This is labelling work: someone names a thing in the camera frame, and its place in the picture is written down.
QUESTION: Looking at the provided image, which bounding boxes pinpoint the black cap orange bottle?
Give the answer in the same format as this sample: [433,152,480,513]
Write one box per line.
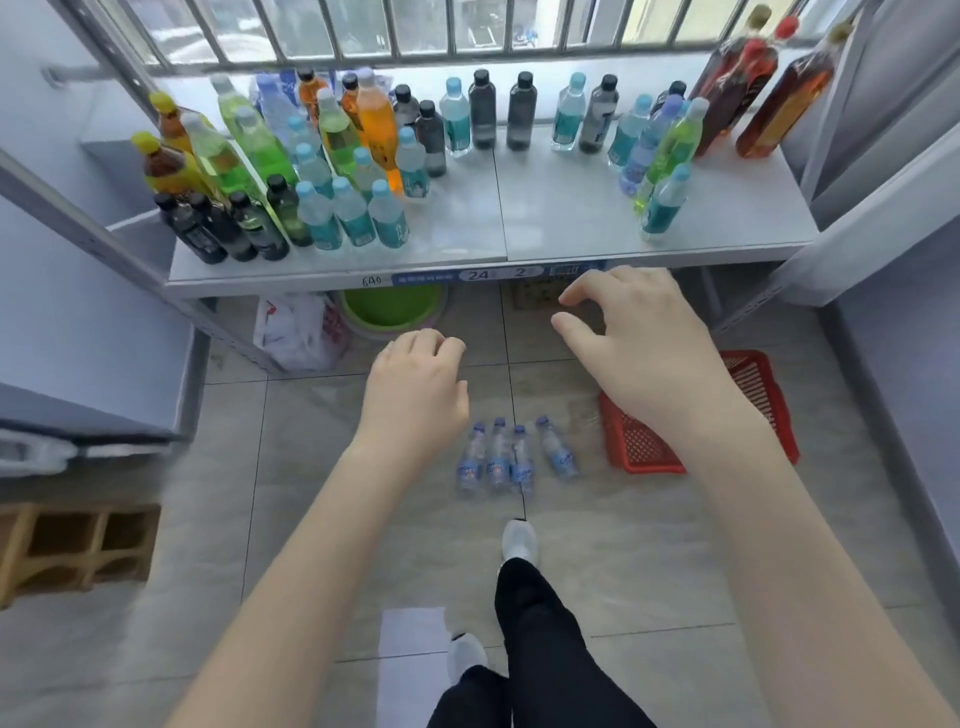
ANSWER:
[297,67,330,125]
[340,72,365,132]

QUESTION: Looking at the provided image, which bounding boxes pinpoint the red plastic basket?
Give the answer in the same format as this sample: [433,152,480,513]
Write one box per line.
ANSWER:
[597,349,801,476]

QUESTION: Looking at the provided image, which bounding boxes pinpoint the brown cardboard box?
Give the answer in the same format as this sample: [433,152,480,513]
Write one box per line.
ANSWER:
[511,273,594,312]

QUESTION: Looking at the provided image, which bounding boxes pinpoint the white shelf board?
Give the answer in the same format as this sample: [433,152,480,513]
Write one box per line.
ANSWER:
[78,71,822,301]

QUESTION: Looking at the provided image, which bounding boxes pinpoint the cluster of teal water bottles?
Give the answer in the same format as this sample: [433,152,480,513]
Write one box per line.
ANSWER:
[285,112,432,252]

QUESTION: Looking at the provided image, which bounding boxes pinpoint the large brown yellow cap bottle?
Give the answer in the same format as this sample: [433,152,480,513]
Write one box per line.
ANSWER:
[688,3,774,106]
[735,21,856,160]

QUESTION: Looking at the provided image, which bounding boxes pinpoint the dark green drink bottle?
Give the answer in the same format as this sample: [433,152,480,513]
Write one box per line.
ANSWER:
[266,174,314,249]

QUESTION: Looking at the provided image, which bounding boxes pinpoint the blue shelf label strip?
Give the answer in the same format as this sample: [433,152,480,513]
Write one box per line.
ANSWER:
[360,261,609,290]

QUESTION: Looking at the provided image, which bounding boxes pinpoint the black trousers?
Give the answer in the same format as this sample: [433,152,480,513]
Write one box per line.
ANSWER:
[426,557,655,728]

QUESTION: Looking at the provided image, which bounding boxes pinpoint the person's left forearm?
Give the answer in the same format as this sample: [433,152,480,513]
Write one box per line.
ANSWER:
[166,438,470,728]

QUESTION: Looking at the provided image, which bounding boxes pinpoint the person's right hand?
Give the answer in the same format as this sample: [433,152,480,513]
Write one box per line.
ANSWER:
[549,264,751,453]

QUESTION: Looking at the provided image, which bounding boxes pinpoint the purple blue drink bottle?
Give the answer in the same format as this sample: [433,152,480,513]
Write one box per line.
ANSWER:
[618,94,685,198]

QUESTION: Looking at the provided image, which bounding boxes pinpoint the light green soda bottle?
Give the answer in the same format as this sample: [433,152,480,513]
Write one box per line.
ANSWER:
[632,97,711,217]
[316,87,363,181]
[210,72,260,140]
[234,105,300,189]
[182,112,260,204]

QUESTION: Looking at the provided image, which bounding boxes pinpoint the orange juice bottle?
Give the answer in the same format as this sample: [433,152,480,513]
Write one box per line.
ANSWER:
[354,67,405,198]

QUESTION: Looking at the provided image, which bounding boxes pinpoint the yellow cap tea bottle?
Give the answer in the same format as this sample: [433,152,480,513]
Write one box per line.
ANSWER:
[148,91,198,155]
[131,131,219,202]

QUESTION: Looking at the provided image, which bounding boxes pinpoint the person's right forearm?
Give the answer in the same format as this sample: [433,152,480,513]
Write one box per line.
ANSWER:
[671,416,960,728]

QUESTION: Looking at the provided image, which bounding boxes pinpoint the grey metal rack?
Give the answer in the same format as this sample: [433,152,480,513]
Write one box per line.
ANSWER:
[0,0,213,481]
[708,0,960,601]

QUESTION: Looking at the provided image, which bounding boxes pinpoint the white plastic bag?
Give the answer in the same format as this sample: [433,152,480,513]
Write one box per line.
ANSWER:
[252,294,352,374]

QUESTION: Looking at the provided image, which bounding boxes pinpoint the teal label water bottle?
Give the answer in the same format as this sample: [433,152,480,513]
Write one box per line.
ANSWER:
[639,163,692,243]
[551,72,588,153]
[439,76,473,159]
[606,93,654,170]

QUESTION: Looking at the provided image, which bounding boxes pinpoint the tan hollow block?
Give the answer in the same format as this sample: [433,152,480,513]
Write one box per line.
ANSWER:
[0,501,162,610]

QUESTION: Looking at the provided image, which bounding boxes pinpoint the white shoe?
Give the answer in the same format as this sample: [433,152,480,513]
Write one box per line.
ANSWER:
[447,633,489,685]
[501,519,540,566]

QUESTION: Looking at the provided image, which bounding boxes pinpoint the black drink bottle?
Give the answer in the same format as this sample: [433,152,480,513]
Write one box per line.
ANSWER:
[187,192,258,264]
[153,193,228,266]
[228,191,291,262]

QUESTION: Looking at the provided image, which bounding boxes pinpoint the green plastic basin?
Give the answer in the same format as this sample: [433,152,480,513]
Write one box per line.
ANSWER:
[337,283,449,335]

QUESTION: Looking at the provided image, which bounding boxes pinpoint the person's left hand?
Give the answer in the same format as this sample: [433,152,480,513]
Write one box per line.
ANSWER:
[354,328,472,453]

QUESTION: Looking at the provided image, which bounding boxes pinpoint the small blue label water bottle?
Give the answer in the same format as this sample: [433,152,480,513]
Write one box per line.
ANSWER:
[457,422,489,496]
[534,415,580,481]
[486,417,513,495]
[510,425,535,496]

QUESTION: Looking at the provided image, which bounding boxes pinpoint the large brown red cap bottle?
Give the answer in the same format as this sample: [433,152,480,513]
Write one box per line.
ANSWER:
[693,15,800,157]

